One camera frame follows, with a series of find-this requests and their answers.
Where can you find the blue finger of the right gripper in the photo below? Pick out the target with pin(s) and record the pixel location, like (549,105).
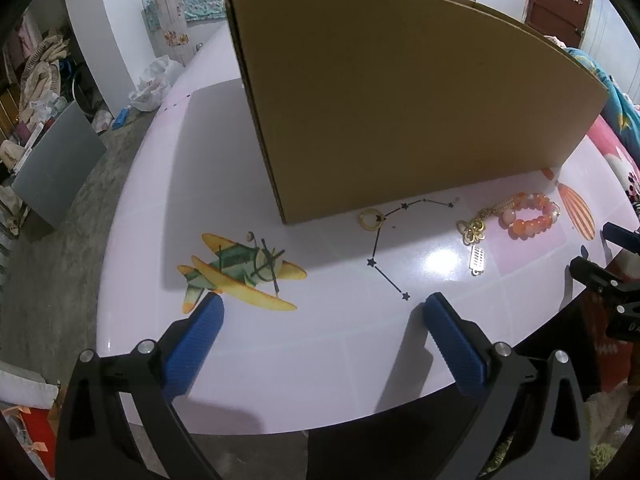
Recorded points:
(610,287)
(621,237)

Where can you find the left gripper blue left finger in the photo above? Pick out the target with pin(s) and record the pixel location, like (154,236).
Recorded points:
(187,342)

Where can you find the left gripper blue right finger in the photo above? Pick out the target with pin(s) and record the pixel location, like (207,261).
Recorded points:
(461,344)

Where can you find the pink floral bedsheet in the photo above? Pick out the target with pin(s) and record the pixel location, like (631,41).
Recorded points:
(617,157)

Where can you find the gold knot tassel charm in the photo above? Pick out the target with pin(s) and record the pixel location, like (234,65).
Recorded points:
(473,232)

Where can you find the white round printed table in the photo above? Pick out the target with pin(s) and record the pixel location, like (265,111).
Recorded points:
(354,343)

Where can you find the grey storage bin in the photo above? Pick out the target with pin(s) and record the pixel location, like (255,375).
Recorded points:
(58,166)

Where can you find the dark red wooden door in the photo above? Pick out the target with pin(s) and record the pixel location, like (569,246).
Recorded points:
(563,19)

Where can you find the white plastic bag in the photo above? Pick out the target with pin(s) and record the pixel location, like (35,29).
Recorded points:
(155,83)

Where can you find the brown cardboard box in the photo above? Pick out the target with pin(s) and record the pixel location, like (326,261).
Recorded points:
(361,102)

